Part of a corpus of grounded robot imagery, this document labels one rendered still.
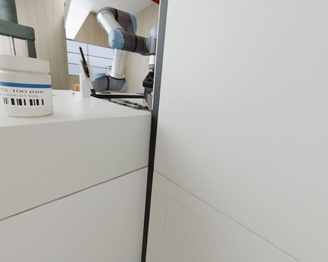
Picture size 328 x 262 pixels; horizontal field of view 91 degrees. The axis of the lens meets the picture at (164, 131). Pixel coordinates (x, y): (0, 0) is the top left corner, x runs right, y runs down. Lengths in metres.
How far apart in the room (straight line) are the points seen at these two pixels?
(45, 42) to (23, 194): 6.24
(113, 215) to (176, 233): 0.16
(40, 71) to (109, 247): 0.44
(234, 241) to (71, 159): 0.33
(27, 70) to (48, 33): 6.21
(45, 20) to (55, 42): 0.58
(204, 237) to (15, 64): 0.45
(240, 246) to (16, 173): 0.38
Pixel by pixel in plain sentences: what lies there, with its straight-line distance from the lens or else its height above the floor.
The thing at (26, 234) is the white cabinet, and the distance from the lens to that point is 0.40.
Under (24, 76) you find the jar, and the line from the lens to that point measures 0.34.
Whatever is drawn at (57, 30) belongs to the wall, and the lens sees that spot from 6.57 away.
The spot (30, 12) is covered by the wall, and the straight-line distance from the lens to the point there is 6.65.
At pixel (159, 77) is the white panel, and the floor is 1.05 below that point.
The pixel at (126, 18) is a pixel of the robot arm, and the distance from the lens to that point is 1.21.
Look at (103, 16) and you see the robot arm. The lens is 1.10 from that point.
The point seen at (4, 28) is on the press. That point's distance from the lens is 4.90.
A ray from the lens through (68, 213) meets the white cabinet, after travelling 0.41.
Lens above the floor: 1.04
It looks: 16 degrees down
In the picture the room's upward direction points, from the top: 6 degrees clockwise
